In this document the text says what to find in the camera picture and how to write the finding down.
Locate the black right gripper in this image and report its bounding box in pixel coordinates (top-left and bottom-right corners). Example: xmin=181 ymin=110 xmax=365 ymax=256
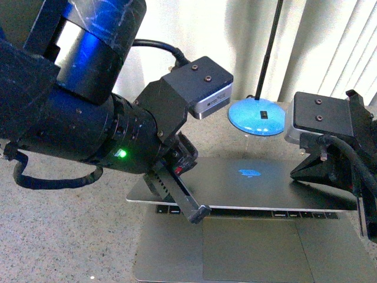
xmin=290 ymin=90 xmax=376 ymax=199

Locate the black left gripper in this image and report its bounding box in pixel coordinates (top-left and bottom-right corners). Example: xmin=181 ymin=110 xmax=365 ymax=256
xmin=135 ymin=79 xmax=211 ymax=224

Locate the grey laptop computer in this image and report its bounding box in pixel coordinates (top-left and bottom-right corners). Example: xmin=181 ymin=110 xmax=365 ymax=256
xmin=127 ymin=157 xmax=376 ymax=282

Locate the blue desk lamp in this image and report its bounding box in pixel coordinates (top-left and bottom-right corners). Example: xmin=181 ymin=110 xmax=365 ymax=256
xmin=228 ymin=1 xmax=285 ymax=136

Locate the white pleated curtain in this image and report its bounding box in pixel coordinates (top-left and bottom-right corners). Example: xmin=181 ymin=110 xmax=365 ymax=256
xmin=116 ymin=0 xmax=377 ymax=124

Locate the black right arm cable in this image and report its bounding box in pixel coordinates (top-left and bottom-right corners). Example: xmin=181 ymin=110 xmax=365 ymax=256
xmin=316 ymin=136 xmax=377 ymax=244

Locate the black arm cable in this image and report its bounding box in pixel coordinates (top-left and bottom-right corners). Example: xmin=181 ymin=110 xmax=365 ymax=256
xmin=316 ymin=136 xmax=377 ymax=244
xmin=2 ymin=39 xmax=192 ymax=190

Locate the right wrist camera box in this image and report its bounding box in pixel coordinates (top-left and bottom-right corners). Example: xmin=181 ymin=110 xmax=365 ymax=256
xmin=283 ymin=91 xmax=354 ymax=145

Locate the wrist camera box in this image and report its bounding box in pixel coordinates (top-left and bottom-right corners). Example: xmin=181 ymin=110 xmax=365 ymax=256
xmin=163 ymin=56 xmax=234 ymax=120
xmin=283 ymin=91 xmax=354 ymax=145

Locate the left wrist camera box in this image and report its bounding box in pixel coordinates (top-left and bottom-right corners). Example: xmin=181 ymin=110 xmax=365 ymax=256
xmin=163 ymin=56 xmax=234 ymax=120

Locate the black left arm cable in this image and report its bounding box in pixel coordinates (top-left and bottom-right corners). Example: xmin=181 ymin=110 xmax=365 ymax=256
xmin=2 ymin=39 xmax=192 ymax=190

